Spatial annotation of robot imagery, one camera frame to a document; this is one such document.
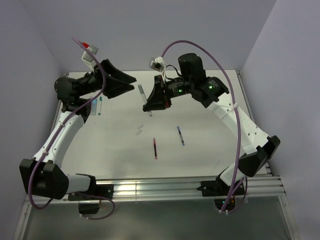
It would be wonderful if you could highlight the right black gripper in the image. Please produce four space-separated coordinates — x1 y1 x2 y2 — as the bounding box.
142 74 193 112

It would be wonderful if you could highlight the aluminium frame rail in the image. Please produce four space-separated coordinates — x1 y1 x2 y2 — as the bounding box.
24 174 287 205

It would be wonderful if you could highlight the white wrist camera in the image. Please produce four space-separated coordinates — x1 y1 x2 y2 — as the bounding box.
149 56 166 81
81 42 99 71

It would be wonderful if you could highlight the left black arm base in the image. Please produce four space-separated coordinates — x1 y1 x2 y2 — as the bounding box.
67 183 116 220

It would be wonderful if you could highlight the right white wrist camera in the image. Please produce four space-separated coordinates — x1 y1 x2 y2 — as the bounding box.
149 56 166 81

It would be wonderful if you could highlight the grey pen cap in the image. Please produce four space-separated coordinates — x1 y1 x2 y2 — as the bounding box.
138 84 144 94

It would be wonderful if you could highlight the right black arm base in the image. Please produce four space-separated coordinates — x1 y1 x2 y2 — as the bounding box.
197 179 248 212

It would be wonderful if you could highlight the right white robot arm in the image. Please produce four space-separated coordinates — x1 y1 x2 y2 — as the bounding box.
142 53 281 195

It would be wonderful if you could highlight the white light blue pen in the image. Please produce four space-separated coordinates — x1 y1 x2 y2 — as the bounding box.
140 92 153 117

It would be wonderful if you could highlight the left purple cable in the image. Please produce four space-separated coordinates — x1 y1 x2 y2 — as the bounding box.
28 36 116 221

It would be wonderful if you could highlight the light blue highlighter pen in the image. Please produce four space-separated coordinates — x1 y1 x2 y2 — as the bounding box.
90 99 98 116

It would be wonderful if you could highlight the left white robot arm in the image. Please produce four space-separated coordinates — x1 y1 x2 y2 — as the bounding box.
19 59 137 200

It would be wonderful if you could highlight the red gel pen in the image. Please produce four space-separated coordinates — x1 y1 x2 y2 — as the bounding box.
153 137 158 160

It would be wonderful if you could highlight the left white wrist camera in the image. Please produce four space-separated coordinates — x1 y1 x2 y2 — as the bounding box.
81 42 99 71

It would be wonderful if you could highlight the white teal marker pen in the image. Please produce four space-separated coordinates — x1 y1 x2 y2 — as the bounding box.
97 96 103 116

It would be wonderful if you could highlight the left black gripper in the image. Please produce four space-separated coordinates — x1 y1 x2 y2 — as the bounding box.
77 59 136 99

